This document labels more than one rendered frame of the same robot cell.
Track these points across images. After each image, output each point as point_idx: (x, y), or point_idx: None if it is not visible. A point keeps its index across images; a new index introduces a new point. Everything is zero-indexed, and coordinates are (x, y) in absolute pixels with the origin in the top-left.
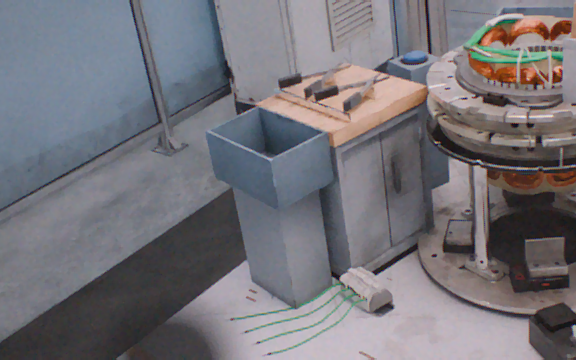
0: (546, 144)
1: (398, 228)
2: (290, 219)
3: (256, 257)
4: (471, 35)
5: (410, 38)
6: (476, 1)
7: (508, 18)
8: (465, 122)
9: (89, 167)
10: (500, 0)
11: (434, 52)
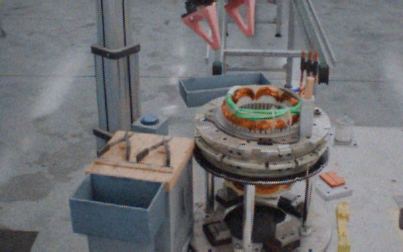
0: (300, 163)
1: (182, 238)
2: (145, 249)
3: None
4: (13, 92)
5: (120, 106)
6: (4, 67)
7: (236, 89)
8: (244, 159)
9: None
10: (20, 65)
11: (133, 113)
